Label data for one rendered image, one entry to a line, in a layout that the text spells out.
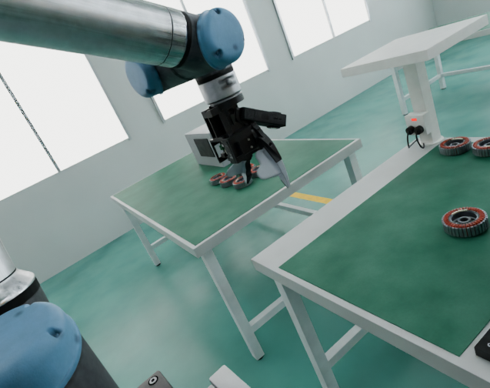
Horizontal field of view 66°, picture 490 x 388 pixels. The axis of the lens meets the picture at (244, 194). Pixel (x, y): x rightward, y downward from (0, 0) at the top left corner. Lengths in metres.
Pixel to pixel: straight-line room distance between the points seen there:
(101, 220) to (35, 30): 4.37
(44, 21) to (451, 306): 0.92
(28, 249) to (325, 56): 4.83
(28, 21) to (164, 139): 4.46
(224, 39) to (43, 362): 0.42
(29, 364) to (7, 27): 0.32
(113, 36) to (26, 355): 0.34
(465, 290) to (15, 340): 0.89
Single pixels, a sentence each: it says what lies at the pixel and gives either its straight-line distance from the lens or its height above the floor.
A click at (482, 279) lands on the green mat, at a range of 1.06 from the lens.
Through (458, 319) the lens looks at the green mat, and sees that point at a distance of 0.97.
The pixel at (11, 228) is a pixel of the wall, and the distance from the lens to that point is 4.74.
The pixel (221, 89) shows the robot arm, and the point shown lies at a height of 1.37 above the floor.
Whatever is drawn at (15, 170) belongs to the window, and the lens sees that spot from 4.65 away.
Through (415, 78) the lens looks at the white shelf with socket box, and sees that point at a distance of 1.75.
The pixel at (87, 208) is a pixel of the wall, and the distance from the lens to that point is 4.74.
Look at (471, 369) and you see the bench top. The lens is 0.88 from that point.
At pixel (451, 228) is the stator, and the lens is 1.18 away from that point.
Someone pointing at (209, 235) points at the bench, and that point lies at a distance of 1.72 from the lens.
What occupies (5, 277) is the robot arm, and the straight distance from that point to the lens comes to 0.57.
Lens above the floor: 1.43
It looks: 20 degrees down
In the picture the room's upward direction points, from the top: 24 degrees counter-clockwise
